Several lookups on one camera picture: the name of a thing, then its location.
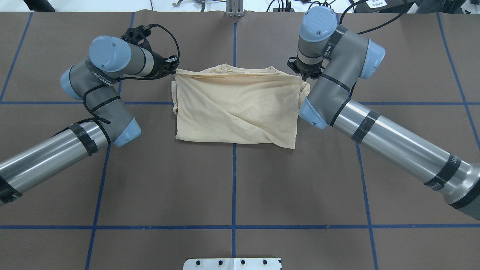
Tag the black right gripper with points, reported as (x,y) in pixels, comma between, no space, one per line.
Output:
(308,69)

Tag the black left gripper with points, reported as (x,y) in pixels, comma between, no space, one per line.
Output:
(160,64)

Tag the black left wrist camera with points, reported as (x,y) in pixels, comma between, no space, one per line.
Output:
(138,36)

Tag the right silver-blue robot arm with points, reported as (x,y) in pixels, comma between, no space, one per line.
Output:
(336,57)

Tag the cream long-sleeve printed shirt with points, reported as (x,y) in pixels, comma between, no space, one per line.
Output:
(226,104)

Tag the aluminium frame post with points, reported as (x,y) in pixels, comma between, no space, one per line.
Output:
(234,8)

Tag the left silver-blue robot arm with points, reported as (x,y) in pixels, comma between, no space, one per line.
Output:
(105,119)

